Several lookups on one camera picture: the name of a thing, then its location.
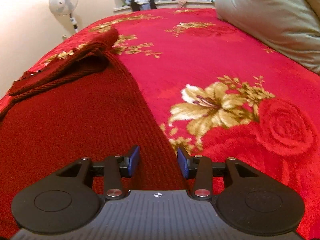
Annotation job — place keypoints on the dark red knit sweater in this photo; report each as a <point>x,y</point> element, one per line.
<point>75,117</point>

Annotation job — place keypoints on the pile of mixed clothes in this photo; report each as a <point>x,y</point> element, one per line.
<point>142,0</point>

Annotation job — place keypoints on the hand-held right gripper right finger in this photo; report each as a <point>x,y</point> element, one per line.
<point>183,164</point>

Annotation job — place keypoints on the white windowsill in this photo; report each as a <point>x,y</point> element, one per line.
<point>165,4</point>

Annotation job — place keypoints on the red floral blanket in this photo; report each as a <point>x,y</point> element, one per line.
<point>200,55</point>

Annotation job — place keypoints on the light green pillow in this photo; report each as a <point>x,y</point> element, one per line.
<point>270,17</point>

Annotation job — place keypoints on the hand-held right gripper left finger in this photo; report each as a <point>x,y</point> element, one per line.
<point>133,162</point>

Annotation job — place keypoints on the white standing fan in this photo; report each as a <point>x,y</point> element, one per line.
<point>63,1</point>

